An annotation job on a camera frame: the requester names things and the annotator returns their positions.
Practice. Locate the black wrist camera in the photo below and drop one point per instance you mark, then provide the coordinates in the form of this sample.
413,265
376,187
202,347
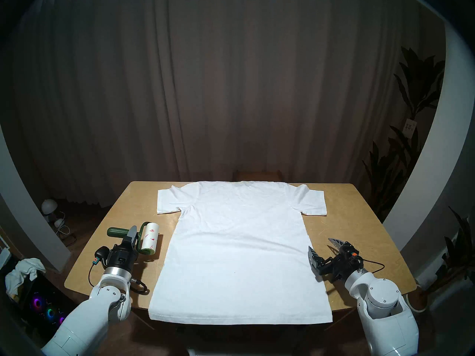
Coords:
101,253
350,253

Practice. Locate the white t-shirt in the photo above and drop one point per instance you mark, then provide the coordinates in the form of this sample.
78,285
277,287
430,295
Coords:
241,229

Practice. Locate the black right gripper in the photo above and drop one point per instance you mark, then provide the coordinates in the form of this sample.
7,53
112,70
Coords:
334,266

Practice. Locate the plant in white pot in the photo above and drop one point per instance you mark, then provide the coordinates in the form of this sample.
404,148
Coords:
419,303

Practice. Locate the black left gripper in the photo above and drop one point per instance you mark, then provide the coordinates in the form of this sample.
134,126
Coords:
120,257

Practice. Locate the wooden chair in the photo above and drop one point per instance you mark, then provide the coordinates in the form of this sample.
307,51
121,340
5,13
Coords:
256,176

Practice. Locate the computer with rgb fans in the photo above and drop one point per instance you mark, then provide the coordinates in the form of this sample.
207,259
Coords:
41,307

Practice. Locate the white plant tag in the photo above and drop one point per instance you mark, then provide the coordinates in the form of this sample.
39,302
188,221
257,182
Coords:
409,128

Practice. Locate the white curved arch pillar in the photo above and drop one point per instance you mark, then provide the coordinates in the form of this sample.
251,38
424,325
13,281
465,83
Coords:
426,173
26,218

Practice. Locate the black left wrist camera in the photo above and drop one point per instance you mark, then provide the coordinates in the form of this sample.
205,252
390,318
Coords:
101,253

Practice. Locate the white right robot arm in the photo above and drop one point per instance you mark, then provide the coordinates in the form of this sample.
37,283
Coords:
386,314

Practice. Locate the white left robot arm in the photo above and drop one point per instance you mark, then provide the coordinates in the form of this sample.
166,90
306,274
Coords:
85,322

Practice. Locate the crumpled white cloth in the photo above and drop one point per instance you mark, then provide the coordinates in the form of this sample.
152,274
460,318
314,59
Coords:
22,270

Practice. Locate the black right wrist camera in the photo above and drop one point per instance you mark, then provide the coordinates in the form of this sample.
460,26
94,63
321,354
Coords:
350,253

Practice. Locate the white box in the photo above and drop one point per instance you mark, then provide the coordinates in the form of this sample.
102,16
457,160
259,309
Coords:
4,257

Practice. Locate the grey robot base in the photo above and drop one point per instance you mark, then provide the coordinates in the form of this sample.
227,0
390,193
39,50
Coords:
193,352

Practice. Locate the large white mushroom lamp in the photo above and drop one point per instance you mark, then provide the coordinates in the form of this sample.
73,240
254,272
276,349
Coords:
48,206

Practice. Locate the tall dark leafy plant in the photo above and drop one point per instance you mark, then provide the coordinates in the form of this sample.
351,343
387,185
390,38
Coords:
419,84

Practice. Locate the brown pleated curtain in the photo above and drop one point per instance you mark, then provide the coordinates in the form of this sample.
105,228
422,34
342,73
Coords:
222,81

